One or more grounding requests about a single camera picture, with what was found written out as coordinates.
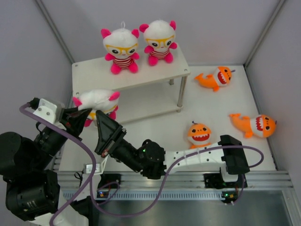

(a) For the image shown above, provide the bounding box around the orange shark plush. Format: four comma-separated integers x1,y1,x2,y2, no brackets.
194,66,236,92
187,121,212,149
229,113,277,138

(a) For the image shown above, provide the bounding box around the pink white plush with glasses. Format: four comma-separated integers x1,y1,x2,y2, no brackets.
139,20,177,66

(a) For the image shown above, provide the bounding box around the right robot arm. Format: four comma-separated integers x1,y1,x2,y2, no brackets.
99,135,250,187

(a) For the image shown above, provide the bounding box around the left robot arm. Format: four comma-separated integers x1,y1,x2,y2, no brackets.
0,104,95,226

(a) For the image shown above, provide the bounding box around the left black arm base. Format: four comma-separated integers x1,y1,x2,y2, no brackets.
97,173,121,189

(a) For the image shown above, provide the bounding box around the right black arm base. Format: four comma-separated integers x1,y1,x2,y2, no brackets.
204,173,248,190

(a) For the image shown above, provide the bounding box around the white two-tier shelf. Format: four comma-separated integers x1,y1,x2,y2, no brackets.
72,48,190,124

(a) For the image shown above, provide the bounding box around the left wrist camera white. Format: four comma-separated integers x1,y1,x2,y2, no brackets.
33,98,65,124

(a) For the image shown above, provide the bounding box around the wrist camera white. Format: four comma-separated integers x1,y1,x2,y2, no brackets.
83,156,108,175
33,98,65,124

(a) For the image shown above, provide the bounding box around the aluminium front rail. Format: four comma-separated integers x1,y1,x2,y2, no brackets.
58,171,293,190

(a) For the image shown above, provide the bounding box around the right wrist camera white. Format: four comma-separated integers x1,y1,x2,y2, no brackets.
83,156,108,175

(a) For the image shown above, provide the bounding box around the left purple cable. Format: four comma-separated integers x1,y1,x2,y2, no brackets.
19,101,120,226

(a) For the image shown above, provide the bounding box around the slotted cable duct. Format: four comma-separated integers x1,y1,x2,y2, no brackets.
63,190,226,201

